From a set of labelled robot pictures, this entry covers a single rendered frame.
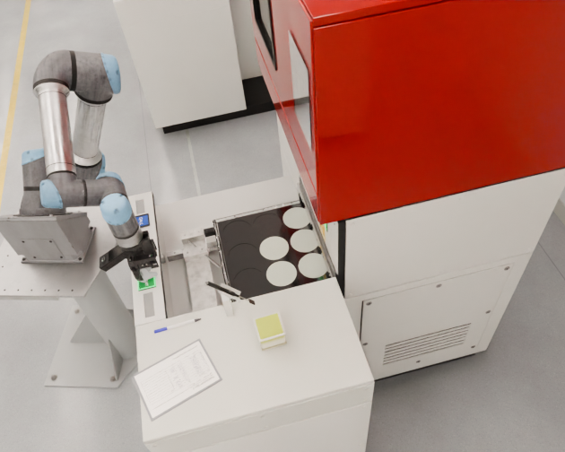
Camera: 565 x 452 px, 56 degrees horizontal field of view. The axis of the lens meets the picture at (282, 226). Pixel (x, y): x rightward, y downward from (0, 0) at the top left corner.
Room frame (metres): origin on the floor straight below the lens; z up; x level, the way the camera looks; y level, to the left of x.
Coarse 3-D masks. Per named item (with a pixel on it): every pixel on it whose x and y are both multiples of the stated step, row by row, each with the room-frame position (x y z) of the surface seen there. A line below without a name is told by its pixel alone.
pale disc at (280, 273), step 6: (276, 264) 1.02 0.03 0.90; (282, 264) 1.02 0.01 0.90; (288, 264) 1.02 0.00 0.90; (270, 270) 1.00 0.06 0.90; (276, 270) 1.00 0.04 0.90; (282, 270) 0.99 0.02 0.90; (288, 270) 0.99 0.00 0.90; (294, 270) 0.99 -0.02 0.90; (270, 276) 0.98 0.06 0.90; (276, 276) 0.97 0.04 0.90; (282, 276) 0.97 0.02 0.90; (288, 276) 0.97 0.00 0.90; (294, 276) 0.96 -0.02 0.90; (276, 282) 0.95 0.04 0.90; (282, 282) 0.95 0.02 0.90; (288, 282) 0.94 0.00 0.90
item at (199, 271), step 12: (204, 240) 1.18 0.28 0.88; (192, 264) 1.08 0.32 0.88; (204, 264) 1.07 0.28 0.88; (192, 276) 1.03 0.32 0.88; (204, 276) 1.02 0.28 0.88; (192, 288) 0.98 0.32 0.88; (204, 288) 0.98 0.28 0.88; (192, 300) 0.93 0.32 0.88; (204, 300) 0.93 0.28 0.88; (216, 300) 0.92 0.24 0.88
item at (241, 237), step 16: (288, 208) 1.26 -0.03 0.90; (304, 208) 1.25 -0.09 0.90; (224, 224) 1.22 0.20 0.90; (240, 224) 1.21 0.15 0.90; (256, 224) 1.20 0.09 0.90; (272, 224) 1.20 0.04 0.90; (224, 240) 1.15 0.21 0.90; (240, 240) 1.14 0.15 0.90; (256, 240) 1.13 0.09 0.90; (288, 240) 1.11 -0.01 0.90; (224, 256) 1.08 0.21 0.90; (240, 256) 1.07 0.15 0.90; (256, 256) 1.06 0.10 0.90; (288, 256) 1.05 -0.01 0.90; (240, 272) 1.01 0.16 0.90; (256, 272) 1.00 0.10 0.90; (240, 288) 0.95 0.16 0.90; (256, 288) 0.94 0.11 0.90; (272, 288) 0.93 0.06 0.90; (288, 288) 0.92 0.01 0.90
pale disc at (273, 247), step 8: (264, 240) 1.13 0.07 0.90; (272, 240) 1.12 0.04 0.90; (280, 240) 1.12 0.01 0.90; (264, 248) 1.09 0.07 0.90; (272, 248) 1.09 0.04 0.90; (280, 248) 1.08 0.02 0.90; (288, 248) 1.08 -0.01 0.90; (264, 256) 1.06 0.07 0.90; (272, 256) 1.05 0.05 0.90; (280, 256) 1.05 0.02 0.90
